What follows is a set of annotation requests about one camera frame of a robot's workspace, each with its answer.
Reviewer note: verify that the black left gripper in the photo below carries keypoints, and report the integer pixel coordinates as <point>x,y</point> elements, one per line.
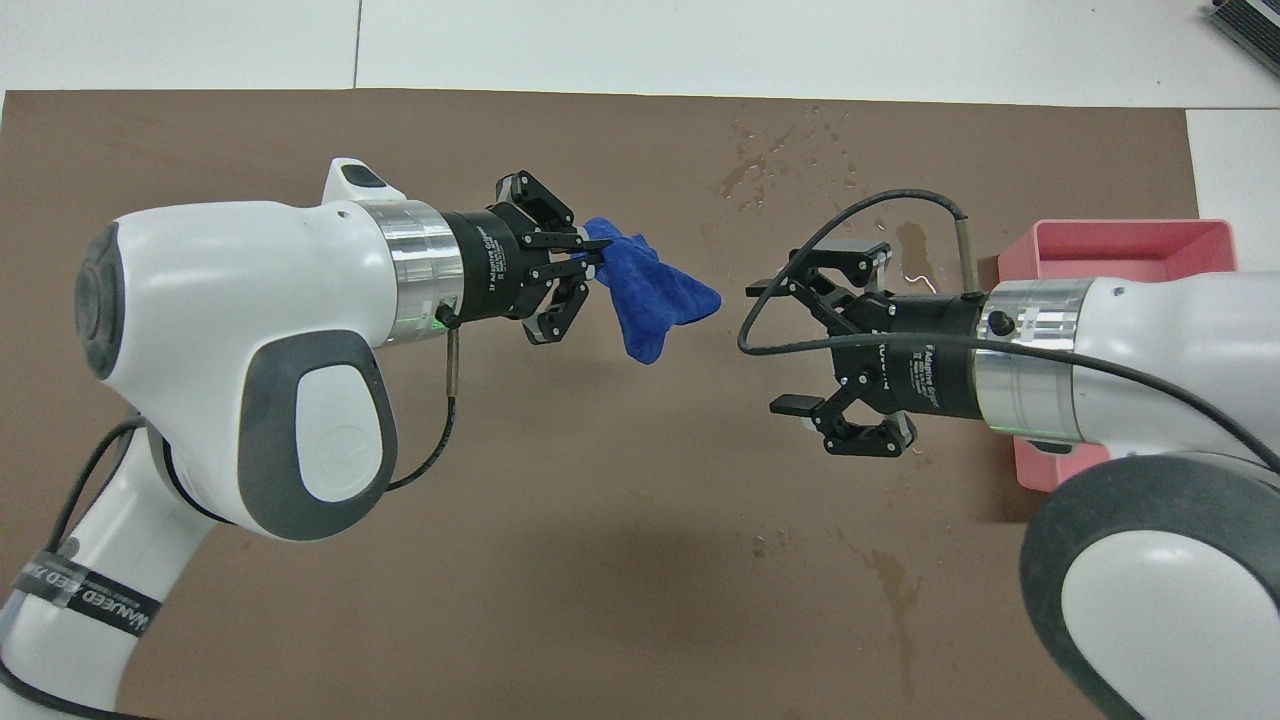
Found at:
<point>490,265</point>

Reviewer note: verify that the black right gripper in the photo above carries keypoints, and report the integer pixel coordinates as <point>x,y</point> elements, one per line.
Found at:
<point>920,355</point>

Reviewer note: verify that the blue towel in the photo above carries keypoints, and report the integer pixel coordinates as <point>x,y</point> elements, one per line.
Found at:
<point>650,295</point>

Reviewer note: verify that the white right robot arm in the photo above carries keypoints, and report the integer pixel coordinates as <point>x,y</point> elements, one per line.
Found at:
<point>1160,400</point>

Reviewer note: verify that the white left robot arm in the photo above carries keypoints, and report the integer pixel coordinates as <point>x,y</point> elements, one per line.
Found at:
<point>230,330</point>

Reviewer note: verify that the spilled water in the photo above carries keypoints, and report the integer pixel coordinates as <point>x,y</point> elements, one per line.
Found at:
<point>745,180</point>

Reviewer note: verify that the pink plastic bin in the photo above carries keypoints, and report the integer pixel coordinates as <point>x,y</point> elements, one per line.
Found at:
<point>1130,250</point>

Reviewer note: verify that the brown table mat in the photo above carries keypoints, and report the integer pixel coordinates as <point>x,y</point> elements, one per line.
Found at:
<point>620,550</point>

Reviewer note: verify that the grey ribbed device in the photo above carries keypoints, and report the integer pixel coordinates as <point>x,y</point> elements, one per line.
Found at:
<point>1250,22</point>

